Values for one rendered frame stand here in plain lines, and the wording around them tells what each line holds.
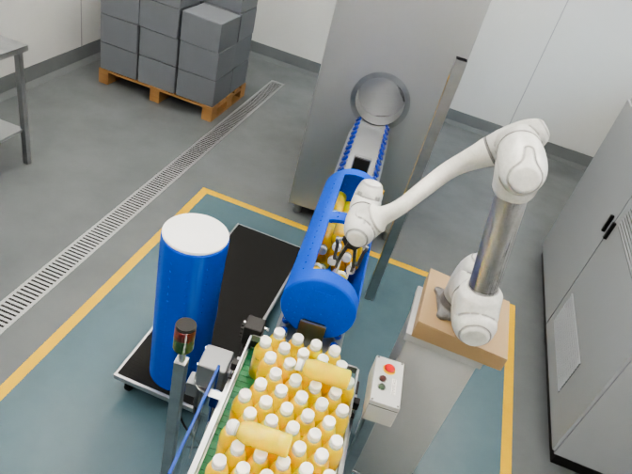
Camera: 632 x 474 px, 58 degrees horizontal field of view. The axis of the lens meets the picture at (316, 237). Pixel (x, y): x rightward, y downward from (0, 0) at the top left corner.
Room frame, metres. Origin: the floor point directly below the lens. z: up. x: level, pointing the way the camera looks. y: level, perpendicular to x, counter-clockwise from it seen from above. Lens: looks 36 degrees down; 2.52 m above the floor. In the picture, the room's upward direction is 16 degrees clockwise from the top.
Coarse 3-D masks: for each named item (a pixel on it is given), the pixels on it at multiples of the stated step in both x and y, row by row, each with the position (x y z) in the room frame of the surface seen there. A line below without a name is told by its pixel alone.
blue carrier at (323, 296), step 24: (336, 192) 2.18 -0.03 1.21; (312, 216) 2.08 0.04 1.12; (336, 216) 1.97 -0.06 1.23; (312, 240) 1.81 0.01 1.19; (312, 264) 1.63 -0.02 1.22; (360, 264) 1.95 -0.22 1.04; (288, 288) 1.55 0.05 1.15; (312, 288) 1.54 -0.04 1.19; (336, 288) 1.54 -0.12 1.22; (360, 288) 1.70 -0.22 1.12; (288, 312) 1.54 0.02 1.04; (312, 312) 1.54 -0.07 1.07; (336, 312) 1.54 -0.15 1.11; (336, 336) 1.54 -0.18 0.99
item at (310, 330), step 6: (300, 324) 1.51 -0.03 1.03; (306, 324) 1.50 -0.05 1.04; (312, 324) 1.50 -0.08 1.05; (318, 324) 1.51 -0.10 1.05; (300, 330) 1.51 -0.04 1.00; (306, 330) 1.50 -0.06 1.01; (312, 330) 1.50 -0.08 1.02; (318, 330) 1.50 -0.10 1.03; (324, 330) 1.50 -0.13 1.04; (306, 336) 1.50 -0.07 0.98; (312, 336) 1.50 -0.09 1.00; (318, 336) 1.50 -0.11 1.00; (306, 342) 1.50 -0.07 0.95
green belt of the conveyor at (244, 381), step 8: (248, 352) 1.43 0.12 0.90; (248, 360) 1.39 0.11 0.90; (248, 368) 1.36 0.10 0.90; (240, 376) 1.31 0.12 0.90; (248, 376) 1.32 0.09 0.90; (240, 384) 1.28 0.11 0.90; (248, 384) 1.29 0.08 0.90; (232, 392) 1.23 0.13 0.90; (232, 400) 1.20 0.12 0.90; (224, 416) 1.14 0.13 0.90; (224, 424) 1.10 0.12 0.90; (216, 432) 1.07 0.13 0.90; (216, 440) 1.04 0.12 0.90; (208, 456) 0.98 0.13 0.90; (200, 472) 0.93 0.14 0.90
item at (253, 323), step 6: (252, 318) 1.50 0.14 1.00; (258, 318) 1.51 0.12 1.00; (246, 324) 1.46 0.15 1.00; (252, 324) 1.47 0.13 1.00; (258, 324) 1.47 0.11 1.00; (264, 324) 1.49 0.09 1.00; (246, 330) 1.45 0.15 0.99; (252, 330) 1.44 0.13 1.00; (258, 330) 1.45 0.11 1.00; (240, 336) 1.45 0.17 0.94; (246, 336) 1.45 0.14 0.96; (252, 342) 1.44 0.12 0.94
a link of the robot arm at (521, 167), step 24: (504, 144) 1.63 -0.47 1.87; (528, 144) 1.58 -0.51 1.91; (504, 168) 1.52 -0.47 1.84; (528, 168) 1.49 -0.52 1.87; (504, 192) 1.54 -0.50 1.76; (528, 192) 1.49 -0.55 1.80; (504, 216) 1.55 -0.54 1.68; (504, 240) 1.55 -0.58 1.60; (480, 264) 1.57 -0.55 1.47; (504, 264) 1.56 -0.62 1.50; (480, 288) 1.55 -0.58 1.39; (456, 312) 1.54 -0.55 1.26; (480, 312) 1.52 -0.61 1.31; (480, 336) 1.47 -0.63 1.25
